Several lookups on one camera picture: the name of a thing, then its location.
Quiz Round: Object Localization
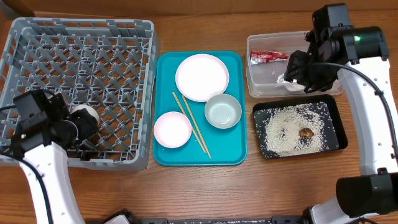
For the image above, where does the grey bowl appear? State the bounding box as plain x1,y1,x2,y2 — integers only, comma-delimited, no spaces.
205,93,243,129

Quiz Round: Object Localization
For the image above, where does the white tissue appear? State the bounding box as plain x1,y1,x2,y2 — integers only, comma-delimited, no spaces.
277,74,305,92

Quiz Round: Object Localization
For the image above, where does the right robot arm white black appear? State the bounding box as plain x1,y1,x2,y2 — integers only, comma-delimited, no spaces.
285,23,397,223

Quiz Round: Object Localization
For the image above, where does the wooden chopstick left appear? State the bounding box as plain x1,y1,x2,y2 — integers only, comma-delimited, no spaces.
172,92,206,153

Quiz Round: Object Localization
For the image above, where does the grey plastic dish rack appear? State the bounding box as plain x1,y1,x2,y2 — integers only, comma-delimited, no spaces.
1,17,159,171

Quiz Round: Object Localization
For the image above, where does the black rectangular tray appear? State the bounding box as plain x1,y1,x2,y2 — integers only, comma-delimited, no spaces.
252,95,348,154

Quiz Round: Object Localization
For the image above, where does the wooden chopstick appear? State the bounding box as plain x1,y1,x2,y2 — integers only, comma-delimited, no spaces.
172,92,206,153
182,95,212,159

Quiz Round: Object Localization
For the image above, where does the dark brown food lump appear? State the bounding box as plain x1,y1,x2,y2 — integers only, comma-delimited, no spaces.
299,128,315,139

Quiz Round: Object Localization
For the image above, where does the wooden chopstick right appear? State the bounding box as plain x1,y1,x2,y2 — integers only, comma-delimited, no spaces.
182,95,212,159

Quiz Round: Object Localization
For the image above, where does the teal plastic serving tray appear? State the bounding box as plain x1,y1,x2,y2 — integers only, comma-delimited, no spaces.
153,51,248,166

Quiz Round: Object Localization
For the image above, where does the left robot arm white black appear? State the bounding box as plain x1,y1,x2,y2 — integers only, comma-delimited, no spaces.
12,105,100,223

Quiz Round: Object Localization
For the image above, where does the white rice pile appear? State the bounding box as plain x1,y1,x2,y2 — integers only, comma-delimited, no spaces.
254,102,339,159

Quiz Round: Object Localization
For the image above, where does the clear plastic bin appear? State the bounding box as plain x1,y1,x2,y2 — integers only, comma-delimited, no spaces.
245,30,345,98

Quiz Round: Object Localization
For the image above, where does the large white round plate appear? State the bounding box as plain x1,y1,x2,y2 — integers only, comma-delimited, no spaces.
175,54,229,102

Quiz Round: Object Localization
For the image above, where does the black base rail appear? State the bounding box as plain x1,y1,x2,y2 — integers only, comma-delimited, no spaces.
85,209,312,224

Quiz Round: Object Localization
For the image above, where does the small pink bowl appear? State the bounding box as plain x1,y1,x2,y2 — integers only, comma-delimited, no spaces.
154,111,192,149

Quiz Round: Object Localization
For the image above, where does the red snack wrapper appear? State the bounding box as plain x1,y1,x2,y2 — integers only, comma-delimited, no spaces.
250,50,289,65

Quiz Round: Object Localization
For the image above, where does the white cup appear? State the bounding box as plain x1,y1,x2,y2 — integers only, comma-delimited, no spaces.
72,105,100,124

